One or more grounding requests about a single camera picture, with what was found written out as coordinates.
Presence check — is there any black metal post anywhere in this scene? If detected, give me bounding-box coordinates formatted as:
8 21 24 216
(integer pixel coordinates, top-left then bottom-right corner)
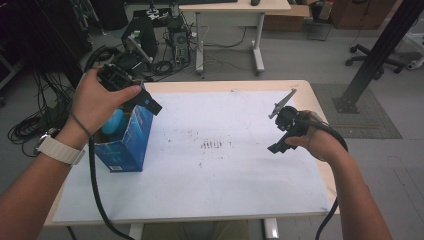
332 0 424 115

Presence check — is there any grey floor mat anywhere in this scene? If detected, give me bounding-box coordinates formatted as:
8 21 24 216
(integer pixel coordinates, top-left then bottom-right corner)
310 83 403 140

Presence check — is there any brown cardboard box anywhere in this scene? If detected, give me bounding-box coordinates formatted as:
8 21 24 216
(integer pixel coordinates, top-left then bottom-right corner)
263 4 313 33

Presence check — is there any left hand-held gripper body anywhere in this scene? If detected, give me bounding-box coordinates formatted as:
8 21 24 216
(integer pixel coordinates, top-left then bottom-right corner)
97 63 145 94

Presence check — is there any white-legged wooden desk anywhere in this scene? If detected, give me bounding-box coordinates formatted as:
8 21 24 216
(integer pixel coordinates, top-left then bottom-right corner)
178 0 293 76

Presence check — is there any blue cardboard box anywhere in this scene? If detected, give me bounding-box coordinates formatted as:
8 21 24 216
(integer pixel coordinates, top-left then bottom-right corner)
93 104 155 174

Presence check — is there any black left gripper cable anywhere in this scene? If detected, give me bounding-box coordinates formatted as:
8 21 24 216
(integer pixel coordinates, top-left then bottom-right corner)
87 134 136 240

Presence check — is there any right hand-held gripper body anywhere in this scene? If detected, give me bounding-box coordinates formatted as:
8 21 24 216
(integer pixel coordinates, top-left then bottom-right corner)
267 87 313 145

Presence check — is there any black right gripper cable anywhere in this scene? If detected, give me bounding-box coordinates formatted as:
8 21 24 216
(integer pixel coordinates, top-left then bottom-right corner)
298 118 350 240

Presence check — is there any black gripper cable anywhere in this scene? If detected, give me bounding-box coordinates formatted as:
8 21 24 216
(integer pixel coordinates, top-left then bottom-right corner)
87 134 136 240
298 118 350 240

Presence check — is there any person's right hand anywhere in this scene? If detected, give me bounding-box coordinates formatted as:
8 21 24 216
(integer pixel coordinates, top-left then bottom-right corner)
284 109 339 163

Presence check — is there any brown wooden cabinet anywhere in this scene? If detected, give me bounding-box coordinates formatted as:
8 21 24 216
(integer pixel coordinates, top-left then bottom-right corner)
329 0 399 31

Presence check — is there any person's left hand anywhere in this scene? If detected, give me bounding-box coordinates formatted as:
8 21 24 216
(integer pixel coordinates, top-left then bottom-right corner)
55 66 143 153

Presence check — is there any white band wristwatch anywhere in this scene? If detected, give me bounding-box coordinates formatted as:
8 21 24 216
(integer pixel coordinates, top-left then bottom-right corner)
33 127 86 167

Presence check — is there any bundle of black floor cables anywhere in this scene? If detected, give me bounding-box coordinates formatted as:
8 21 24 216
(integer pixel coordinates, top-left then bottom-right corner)
7 71 74 158

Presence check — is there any black wire rack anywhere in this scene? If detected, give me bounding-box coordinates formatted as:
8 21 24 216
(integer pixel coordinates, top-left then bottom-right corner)
306 14 335 42

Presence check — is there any dark curtain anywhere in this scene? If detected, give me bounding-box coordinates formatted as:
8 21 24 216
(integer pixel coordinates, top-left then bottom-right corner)
0 0 94 88

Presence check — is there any computer tower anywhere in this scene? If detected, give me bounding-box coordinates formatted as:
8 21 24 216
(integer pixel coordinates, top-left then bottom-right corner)
166 15 192 65

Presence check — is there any black machine with white parts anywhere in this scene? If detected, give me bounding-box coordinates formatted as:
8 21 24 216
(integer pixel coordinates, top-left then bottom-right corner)
120 14 160 69

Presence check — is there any black office chair base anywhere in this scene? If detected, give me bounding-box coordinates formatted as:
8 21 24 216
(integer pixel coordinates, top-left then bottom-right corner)
345 43 406 81

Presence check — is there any black hair tie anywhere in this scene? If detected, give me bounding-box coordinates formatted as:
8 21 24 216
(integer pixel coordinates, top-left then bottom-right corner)
69 111 93 139

